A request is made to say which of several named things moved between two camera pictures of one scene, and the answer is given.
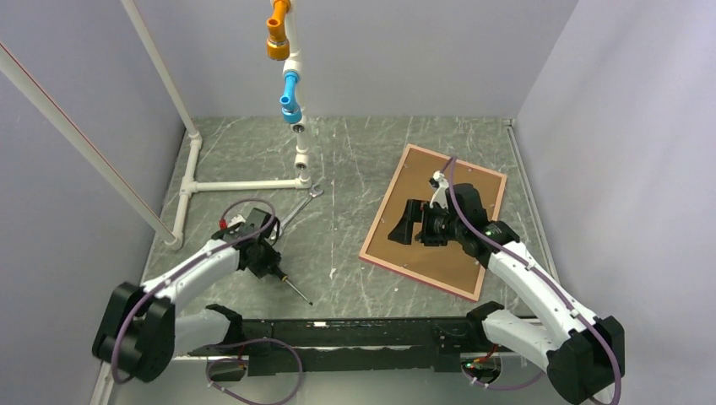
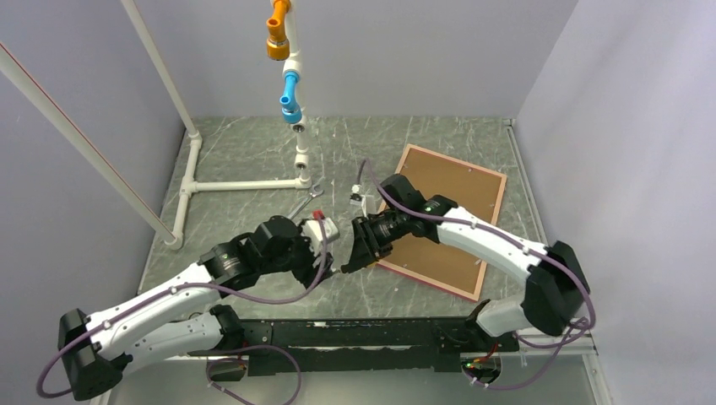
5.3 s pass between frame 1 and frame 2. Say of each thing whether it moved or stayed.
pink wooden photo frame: stayed
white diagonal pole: stayed
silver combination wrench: stayed
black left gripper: moved
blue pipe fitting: stayed
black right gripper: moved
